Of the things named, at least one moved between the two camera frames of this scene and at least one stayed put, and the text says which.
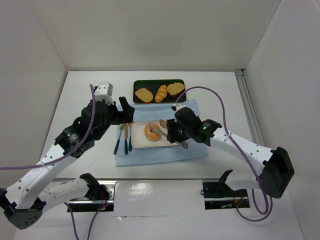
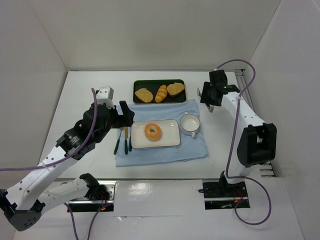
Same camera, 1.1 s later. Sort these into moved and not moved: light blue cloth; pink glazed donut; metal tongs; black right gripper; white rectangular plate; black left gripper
Moved: black right gripper; metal tongs
Not moved: pink glazed donut; white rectangular plate; black left gripper; light blue cloth
